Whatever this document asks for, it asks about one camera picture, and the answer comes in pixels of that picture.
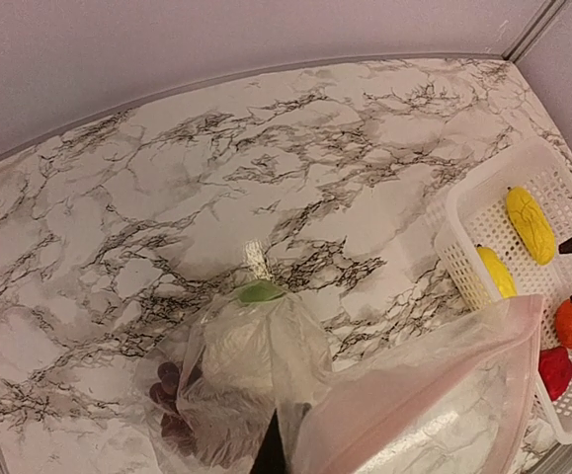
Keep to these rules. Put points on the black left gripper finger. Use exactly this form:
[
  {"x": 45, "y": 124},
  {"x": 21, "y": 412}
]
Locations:
[{"x": 271, "y": 458}]

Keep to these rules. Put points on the white cabbage toy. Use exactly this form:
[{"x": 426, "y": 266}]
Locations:
[{"x": 259, "y": 336}]

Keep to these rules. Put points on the clear zip top bag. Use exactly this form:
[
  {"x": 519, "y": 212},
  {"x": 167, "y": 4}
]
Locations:
[{"x": 455, "y": 400}]

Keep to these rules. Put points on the yellow corn toy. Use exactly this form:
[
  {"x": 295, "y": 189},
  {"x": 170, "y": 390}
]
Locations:
[{"x": 531, "y": 224}]

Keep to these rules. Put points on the red pepper toy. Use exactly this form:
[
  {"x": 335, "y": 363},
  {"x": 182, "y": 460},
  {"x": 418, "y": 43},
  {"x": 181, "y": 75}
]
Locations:
[{"x": 555, "y": 370}]

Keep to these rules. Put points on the yellow pepper toy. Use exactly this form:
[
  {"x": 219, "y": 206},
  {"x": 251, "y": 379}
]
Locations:
[{"x": 498, "y": 271}]

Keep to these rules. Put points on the white plastic basket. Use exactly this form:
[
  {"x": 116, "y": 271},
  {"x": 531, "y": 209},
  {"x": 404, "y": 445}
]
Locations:
[{"x": 475, "y": 215}]

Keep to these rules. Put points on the right aluminium frame post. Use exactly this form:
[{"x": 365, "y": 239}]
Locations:
[{"x": 540, "y": 22}]

